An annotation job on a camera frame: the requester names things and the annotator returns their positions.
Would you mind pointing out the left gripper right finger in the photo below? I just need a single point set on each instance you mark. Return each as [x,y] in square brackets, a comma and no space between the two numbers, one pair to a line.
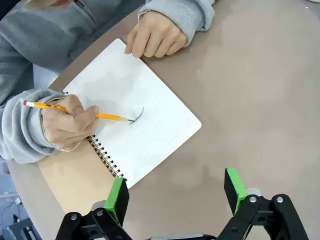
[237,192]

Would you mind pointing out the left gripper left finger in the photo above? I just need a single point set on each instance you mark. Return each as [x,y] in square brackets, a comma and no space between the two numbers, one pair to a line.
[117,200]

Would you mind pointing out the yellow pencil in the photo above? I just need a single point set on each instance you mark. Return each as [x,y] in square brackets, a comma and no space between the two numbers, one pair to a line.
[110,116]

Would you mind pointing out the spiral notebook brown cover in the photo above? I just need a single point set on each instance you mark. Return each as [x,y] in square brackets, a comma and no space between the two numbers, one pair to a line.
[140,100]

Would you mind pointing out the person right forearm grey sleeve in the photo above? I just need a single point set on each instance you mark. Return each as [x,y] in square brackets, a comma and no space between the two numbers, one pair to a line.
[20,130]

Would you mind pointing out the person left forearm grey sleeve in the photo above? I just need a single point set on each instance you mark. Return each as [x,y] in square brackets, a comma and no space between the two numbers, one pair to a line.
[185,15]

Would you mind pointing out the person right hand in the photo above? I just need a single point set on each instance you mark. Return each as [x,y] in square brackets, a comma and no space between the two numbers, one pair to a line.
[65,125]

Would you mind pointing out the person left hand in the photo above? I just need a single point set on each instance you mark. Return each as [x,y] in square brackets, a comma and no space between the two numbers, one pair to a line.
[157,37]

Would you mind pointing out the grey hoodie torso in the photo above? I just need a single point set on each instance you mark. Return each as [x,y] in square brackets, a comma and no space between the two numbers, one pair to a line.
[50,37]

